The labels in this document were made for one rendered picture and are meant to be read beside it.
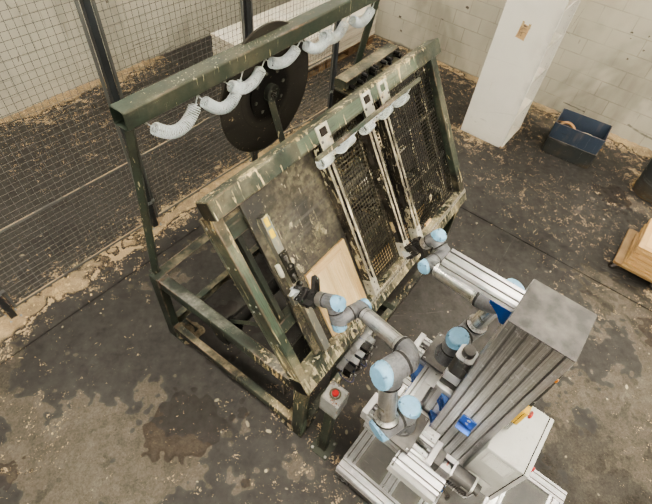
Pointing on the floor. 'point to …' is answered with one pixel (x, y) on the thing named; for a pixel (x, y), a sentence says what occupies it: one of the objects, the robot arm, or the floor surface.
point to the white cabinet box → (516, 66)
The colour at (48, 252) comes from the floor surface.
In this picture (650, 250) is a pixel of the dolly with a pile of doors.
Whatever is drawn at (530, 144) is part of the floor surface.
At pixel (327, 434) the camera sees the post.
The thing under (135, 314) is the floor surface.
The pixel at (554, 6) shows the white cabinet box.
